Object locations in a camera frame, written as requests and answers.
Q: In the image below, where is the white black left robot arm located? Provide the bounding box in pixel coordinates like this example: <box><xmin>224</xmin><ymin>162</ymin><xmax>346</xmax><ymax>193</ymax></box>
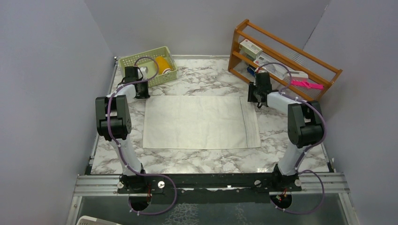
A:
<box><xmin>95</xmin><ymin>66</ymin><xmax>150</xmax><ymax>193</ymax></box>

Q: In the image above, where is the orange wooden shelf rack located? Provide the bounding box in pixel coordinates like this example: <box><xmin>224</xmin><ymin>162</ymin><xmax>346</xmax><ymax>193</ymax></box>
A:
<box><xmin>228</xmin><ymin>19</ymin><xmax>343</xmax><ymax>100</ymax></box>

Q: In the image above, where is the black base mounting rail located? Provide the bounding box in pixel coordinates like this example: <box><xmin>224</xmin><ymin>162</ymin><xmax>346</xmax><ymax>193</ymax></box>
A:
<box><xmin>117</xmin><ymin>172</ymin><xmax>302</xmax><ymax>200</ymax></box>

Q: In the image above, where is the pink clip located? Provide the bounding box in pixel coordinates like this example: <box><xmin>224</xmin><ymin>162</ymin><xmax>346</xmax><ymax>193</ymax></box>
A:
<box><xmin>291</xmin><ymin>80</ymin><xmax>324</xmax><ymax>90</ymax></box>

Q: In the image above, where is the white basket at bottom edge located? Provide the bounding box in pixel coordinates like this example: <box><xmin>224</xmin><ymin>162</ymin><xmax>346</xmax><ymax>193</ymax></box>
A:
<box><xmin>76</xmin><ymin>216</ymin><xmax>120</xmax><ymax>225</ymax></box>

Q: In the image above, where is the white device on shelf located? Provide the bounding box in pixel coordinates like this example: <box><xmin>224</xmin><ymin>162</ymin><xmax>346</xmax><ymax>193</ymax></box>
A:
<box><xmin>284</xmin><ymin>70</ymin><xmax>309</xmax><ymax>82</ymax></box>

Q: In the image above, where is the light green plastic basket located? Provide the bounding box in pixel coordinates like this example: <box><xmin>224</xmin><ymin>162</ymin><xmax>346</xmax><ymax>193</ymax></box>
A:
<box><xmin>119</xmin><ymin>46</ymin><xmax>178</xmax><ymax>88</ymax></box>

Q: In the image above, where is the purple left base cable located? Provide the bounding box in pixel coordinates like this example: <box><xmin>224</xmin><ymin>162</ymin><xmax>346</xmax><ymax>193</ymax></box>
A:
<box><xmin>128</xmin><ymin>175</ymin><xmax>178</xmax><ymax>217</ymax></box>

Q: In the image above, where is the yellow brown bear towel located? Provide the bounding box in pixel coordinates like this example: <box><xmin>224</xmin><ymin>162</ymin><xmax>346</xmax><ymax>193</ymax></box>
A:
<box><xmin>155</xmin><ymin>56</ymin><xmax>172</xmax><ymax>75</ymax></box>

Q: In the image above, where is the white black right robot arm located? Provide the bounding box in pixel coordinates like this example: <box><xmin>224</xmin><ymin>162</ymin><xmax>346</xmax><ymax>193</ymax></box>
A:
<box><xmin>248</xmin><ymin>72</ymin><xmax>326</xmax><ymax>191</ymax></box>

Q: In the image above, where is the white green small box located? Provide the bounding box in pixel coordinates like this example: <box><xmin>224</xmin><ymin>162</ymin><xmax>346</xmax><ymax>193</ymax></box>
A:
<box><xmin>239</xmin><ymin>39</ymin><xmax>263</xmax><ymax>60</ymax></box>

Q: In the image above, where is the blue flat object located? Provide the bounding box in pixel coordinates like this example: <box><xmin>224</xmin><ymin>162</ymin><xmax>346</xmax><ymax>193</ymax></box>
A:
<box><xmin>246</xmin><ymin>66</ymin><xmax>256</xmax><ymax>77</ymax></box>

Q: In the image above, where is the white towel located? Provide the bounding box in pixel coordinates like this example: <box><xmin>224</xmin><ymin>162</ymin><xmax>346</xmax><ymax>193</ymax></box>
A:
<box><xmin>143</xmin><ymin>96</ymin><xmax>261</xmax><ymax>150</ymax></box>

